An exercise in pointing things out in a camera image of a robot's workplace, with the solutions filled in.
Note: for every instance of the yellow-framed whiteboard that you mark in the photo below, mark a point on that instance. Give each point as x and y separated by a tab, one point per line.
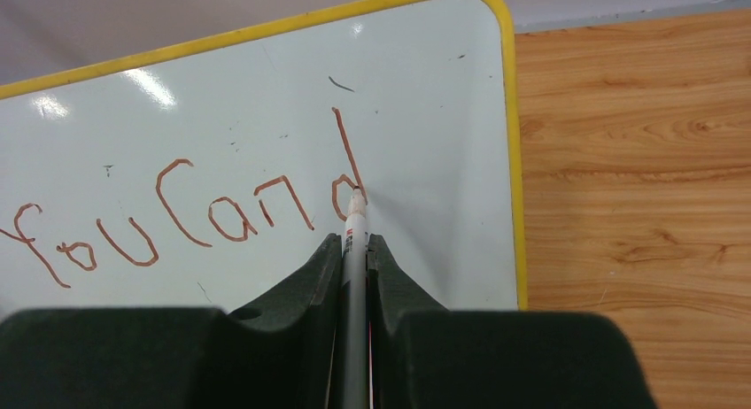
205	172

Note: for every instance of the brown whiteboard marker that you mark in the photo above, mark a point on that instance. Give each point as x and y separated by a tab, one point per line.
354	381

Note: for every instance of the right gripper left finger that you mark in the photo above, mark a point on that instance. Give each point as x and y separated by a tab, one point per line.
274	352

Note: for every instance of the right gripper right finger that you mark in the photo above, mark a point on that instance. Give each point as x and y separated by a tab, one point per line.
428	356

